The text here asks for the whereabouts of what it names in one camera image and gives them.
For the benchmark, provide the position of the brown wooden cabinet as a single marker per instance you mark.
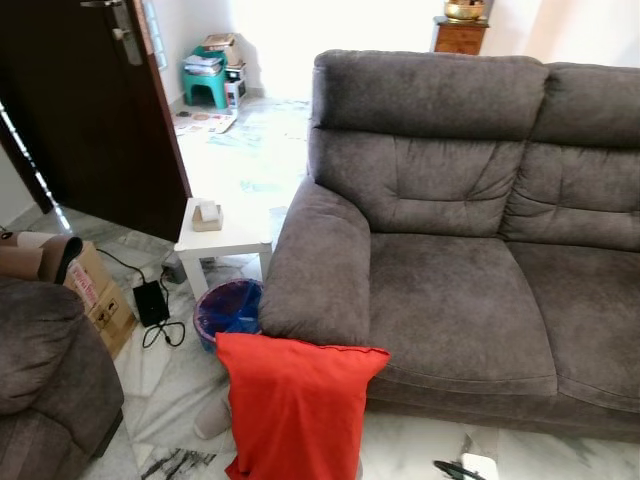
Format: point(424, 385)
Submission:
point(460, 38)

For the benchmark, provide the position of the newspaper sheet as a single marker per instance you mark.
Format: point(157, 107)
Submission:
point(205, 122)

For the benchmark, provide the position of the black power adapter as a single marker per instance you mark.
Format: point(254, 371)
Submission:
point(151, 303)

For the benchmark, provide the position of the white box with black print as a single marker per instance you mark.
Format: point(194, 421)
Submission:
point(236, 88)

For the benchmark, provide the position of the grey fabric two-seat sofa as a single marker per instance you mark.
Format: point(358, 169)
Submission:
point(460, 290)

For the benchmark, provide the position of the dark brown wooden door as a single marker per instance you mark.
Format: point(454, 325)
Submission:
point(85, 120)

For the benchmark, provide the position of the printed cardboard box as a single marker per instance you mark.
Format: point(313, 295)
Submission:
point(100, 300)

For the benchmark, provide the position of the louvred window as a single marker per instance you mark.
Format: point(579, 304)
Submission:
point(155, 30)

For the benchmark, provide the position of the blue waste bin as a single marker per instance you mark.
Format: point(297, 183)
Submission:
point(228, 308)

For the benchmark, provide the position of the small brown cardboard box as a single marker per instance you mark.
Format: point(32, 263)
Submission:
point(222, 42)

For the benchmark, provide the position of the red pillow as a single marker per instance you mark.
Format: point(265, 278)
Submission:
point(295, 410)

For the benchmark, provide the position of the brown rolled cushion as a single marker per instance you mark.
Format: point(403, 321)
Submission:
point(40, 260)

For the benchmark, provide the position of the stack of papers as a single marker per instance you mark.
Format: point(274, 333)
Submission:
point(203, 64)

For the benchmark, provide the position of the brass bowl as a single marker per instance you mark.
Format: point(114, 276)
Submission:
point(464, 10)

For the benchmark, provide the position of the beige tissue box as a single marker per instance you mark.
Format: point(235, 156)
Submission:
point(207, 216)

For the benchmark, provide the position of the grey fabric armchair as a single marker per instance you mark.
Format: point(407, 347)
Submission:
point(45, 370)

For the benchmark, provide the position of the green plastic stool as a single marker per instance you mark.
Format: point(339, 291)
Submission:
point(205, 90)

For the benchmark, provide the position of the white side table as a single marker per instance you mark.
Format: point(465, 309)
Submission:
point(228, 240)

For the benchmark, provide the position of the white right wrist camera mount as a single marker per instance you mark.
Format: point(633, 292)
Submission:
point(480, 468)

